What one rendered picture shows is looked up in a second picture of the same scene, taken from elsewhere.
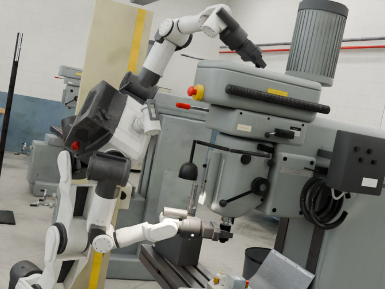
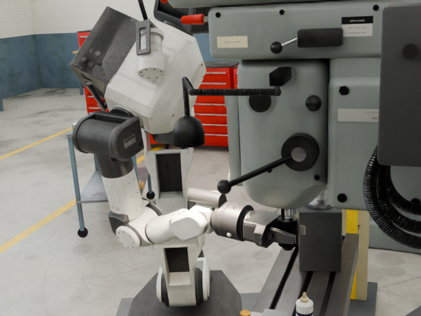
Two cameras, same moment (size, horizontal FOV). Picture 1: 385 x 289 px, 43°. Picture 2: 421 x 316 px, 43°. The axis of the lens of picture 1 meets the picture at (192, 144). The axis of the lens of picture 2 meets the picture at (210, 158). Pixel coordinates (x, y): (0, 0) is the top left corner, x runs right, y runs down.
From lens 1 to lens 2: 1.34 m
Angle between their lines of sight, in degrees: 46
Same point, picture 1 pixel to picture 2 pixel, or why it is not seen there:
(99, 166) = (83, 134)
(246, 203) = (284, 184)
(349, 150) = (386, 57)
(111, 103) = (113, 38)
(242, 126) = (228, 39)
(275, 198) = (339, 174)
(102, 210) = (110, 193)
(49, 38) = not seen: outside the picture
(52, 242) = not seen: hidden behind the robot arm
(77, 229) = (170, 209)
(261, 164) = (299, 108)
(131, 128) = not seen: hidden behind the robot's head
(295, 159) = (374, 88)
